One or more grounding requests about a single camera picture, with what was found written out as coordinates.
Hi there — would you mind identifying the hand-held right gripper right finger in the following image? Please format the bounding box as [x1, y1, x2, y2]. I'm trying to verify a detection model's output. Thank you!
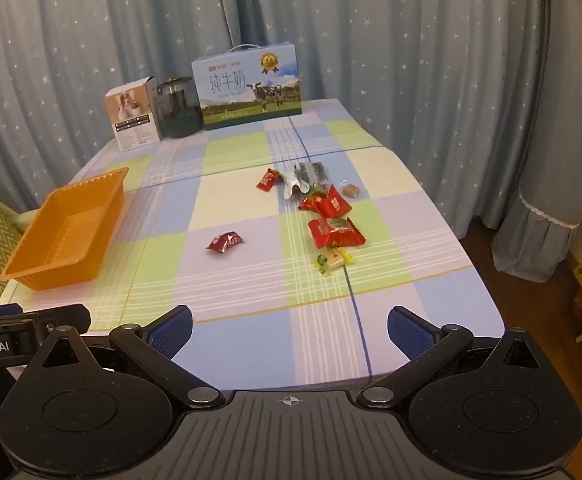
[356, 305, 559, 408]

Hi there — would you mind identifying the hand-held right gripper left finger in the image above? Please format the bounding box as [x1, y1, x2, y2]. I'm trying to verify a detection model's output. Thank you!
[21, 305, 227, 408]

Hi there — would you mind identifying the orange plastic tray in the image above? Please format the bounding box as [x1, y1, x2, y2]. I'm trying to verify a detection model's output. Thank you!
[0, 167, 130, 292]

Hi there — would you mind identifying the dark red foil candy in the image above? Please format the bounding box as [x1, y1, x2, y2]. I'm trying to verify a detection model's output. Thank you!
[206, 231, 245, 256]

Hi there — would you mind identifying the yellow green candy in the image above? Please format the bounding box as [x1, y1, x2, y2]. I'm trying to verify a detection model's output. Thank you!
[312, 247, 357, 276]

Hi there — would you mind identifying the red figure print snack packet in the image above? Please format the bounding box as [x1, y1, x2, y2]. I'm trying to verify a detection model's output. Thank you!
[307, 215, 367, 250]

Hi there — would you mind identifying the small red candy packet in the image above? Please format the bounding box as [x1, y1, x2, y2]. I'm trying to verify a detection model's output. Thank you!
[256, 168, 283, 192]

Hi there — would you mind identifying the clear black seaweed packet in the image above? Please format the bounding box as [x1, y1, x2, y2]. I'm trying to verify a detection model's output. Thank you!
[293, 161, 333, 187]

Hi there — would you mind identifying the white pouch packet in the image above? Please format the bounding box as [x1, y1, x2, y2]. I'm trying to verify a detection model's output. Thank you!
[282, 170, 312, 201]

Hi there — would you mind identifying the light green sofa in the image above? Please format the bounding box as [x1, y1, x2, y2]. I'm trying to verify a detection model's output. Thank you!
[13, 208, 39, 233]

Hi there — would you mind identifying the checked tablecloth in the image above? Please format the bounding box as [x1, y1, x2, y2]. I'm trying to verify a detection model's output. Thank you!
[0, 97, 506, 391]

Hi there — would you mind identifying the white product box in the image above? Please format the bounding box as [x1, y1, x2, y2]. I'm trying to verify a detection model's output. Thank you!
[105, 77, 163, 153]

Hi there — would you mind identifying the dark green jar appliance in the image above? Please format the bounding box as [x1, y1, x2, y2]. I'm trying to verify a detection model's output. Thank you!
[156, 76, 205, 139]

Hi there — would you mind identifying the milk carton gift box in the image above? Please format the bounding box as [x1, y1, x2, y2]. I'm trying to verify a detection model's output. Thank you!
[191, 43, 304, 131]

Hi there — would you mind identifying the blue curtain with lace trim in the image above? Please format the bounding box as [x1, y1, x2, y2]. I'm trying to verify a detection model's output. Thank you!
[491, 0, 582, 283]

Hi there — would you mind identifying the blue starry curtain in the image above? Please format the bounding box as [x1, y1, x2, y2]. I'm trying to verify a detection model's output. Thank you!
[0, 0, 552, 241]

